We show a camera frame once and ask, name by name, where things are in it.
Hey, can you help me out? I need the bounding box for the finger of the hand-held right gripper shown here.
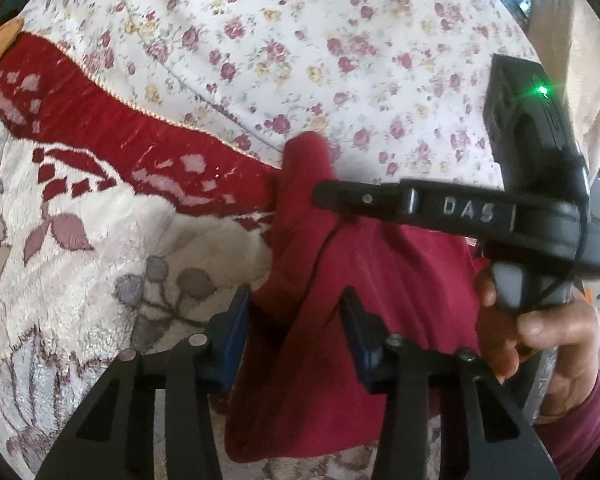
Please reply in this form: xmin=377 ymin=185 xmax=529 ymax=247
xmin=312 ymin=178 xmax=518 ymax=241

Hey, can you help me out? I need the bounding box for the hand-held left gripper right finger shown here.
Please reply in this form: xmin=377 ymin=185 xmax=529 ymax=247
xmin=340 ymin=286 xmax=556 ymax=480

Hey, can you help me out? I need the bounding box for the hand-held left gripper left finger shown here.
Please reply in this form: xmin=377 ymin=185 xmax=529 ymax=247
xmin=34 ymin=285 xmax=253 ymax=480

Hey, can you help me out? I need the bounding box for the red knit sweater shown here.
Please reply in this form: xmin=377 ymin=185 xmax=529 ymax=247
xmin=225 ymin=131 xmax=491 ymax=463

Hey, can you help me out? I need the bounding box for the person's right forearm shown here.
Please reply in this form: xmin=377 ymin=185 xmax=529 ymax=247
xmin=532 ymin=370 xmax=600 ymax=468

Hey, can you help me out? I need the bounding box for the person's right hand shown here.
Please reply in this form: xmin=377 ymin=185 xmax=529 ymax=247
xmin=472 ymin=265 xmax=600 ymax=418

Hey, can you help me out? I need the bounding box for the beige curtain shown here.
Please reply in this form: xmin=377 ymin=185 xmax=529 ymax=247
xmin=527 ymin=0 xmax=600 ymax=176

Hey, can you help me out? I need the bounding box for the red and white plush blanket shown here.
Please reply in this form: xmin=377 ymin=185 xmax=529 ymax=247
xmin=0 ymin=32 xmax=431 ymax=480

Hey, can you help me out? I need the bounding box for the white floral quilt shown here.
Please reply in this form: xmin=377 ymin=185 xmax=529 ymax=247
xmin=17 ymin=0 xmax=541 ymax=188

